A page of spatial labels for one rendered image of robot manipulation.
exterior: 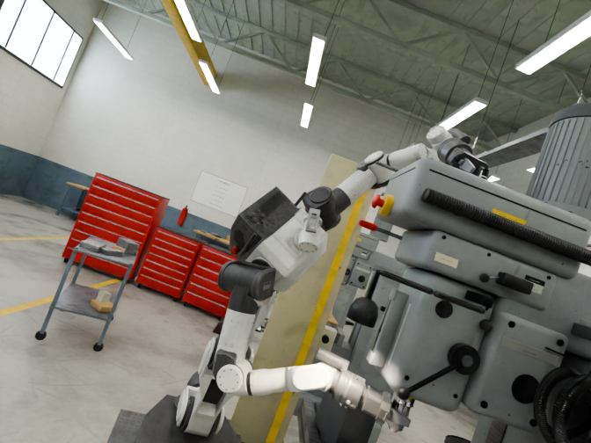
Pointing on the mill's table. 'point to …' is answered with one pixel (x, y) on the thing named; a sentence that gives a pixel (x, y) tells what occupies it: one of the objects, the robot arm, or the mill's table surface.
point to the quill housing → (433, 339)
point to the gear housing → (473, 265)
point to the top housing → (482, 236)
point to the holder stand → (342, 422)
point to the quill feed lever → (467, 360)
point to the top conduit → (507, 226)
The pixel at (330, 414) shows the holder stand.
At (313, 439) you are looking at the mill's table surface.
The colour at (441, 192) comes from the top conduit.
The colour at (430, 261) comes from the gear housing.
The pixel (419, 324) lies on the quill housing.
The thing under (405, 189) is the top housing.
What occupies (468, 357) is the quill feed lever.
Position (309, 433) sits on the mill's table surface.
